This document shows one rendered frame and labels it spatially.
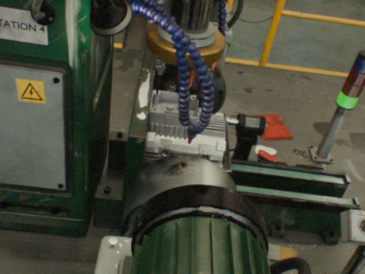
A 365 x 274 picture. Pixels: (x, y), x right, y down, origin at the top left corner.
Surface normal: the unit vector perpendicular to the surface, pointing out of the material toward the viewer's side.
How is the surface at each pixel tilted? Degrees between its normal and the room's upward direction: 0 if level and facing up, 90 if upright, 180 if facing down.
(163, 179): 24
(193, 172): 2
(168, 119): 90
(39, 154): 90
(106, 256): 0
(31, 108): 90
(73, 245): 0
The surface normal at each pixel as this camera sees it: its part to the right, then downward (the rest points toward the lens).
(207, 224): 0.07, -0.78
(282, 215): -0.01, 0.62
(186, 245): -0.23, -0.77
